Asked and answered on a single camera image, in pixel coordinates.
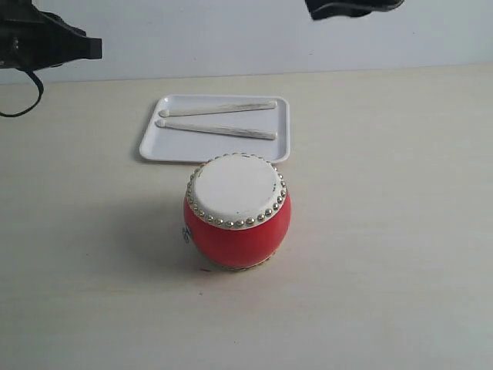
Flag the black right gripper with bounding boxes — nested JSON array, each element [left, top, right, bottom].
[[304, 0, 404, 20]]

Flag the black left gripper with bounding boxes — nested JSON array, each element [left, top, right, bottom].
[[1, 1, 102, 70]]

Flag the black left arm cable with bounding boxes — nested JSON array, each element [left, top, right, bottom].
[[0, 67, 44, 119]]

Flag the white wooden drumstick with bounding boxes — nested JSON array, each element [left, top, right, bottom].
[[158, 100, 277, 118], [155, 119, 277, 141]]

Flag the white rectangular tray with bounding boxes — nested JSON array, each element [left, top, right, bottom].
[[139, 94, 291, 163]]

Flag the red small drum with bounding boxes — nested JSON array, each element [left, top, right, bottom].
[[182, 153, 292, 271]]

